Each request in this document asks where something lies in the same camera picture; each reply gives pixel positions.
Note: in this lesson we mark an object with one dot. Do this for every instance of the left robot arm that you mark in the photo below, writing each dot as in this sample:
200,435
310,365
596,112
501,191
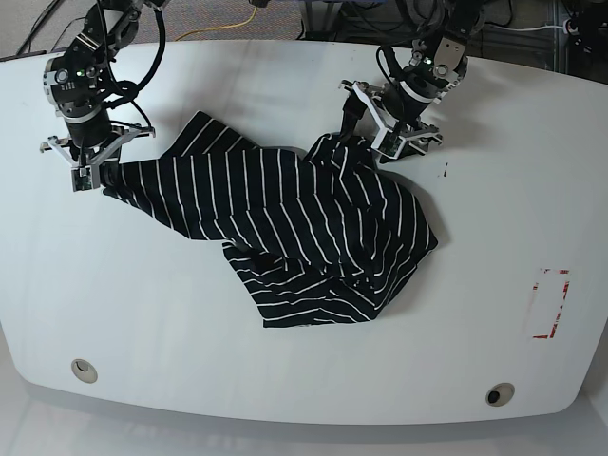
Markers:
438,63

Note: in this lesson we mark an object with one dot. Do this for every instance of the right table cable grommet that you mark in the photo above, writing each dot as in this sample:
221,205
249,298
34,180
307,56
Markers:
500,395

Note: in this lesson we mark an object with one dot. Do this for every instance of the aluminium frame rail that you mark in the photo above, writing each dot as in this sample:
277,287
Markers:
319,19

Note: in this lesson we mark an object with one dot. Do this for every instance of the left table cable grommet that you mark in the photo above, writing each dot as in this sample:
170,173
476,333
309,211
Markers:
84,371

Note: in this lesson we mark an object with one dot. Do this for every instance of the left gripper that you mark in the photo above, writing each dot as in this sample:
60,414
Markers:
392,108

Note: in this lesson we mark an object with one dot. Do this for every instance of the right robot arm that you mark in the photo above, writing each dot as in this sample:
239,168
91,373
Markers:
100,112

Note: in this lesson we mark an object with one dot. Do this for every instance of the red tape rectangle marking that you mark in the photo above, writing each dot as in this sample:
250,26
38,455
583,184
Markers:
549,294

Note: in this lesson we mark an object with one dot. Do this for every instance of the table cable grommet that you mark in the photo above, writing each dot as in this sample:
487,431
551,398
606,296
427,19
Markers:
84,371
500,395

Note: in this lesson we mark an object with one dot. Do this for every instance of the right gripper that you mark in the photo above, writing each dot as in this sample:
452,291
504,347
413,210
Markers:
96,142

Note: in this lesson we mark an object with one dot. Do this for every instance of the white power strip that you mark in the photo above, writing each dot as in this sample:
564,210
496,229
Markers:
571,27

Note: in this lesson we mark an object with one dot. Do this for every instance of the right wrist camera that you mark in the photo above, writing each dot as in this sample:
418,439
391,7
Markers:
85,178

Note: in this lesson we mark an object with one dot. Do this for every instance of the black white striped t-shirt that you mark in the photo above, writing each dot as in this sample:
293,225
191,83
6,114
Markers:
317,239

